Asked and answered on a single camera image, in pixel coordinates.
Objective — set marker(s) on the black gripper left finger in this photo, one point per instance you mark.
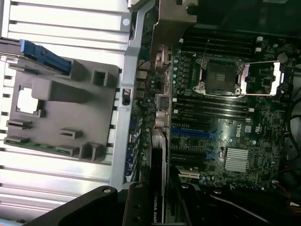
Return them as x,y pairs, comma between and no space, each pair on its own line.
136,204

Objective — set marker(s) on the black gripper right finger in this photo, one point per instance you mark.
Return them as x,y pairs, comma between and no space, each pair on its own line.
190,204

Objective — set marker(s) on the silver chipset heatsink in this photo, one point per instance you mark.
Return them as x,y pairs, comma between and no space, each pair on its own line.
236,159

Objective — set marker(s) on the black expansion slot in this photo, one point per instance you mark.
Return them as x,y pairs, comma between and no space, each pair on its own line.
190,123

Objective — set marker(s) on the green motherboard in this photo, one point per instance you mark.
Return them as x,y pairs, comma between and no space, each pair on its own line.
258,146

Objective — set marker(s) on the green loose RAM stick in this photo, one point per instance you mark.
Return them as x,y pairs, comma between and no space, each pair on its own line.
42,145

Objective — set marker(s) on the grey parts rack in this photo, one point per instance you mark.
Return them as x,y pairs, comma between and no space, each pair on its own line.
70,113

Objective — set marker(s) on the silver rear port block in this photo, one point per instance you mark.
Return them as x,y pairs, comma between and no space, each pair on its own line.
142,74

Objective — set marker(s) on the CPU socket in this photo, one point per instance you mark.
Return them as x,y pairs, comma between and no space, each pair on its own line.
219,75

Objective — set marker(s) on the black open PC case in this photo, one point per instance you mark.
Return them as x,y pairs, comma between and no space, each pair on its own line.
131,70

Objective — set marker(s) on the silver CPU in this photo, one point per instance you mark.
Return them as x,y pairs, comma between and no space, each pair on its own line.
27,101

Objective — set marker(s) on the metal socket cover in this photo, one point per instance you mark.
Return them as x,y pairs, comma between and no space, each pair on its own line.
277,77

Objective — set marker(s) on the hard disk with blue carrier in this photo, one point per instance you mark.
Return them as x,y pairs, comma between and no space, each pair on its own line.
51,57

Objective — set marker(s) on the coin cell battery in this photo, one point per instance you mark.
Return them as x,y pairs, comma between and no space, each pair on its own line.
282,57

